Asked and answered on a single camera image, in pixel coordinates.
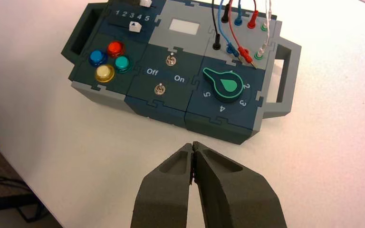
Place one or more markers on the yellow push button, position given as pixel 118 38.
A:
pixel 104 73

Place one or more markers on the black flat bar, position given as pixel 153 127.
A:
pixel 9 203

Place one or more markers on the teal push button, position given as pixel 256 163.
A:
pixel 122 64

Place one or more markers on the metal toggle switch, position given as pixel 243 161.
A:
pixel 159 89
pixel 170 59

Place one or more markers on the blue push button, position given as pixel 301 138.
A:
pixel 97 57

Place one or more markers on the red push button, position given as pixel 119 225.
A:
pixel 115 48

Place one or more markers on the green rotary selector knob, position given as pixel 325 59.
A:
pixel 225 85

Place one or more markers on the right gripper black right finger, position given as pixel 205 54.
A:
pixel 236 198

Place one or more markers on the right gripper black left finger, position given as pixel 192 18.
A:
pixel 163 198

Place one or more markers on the white slider knob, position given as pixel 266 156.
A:
pixel 145 3
pixel 135 27

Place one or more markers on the blue grey modular control box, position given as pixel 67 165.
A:
pixel 226 118

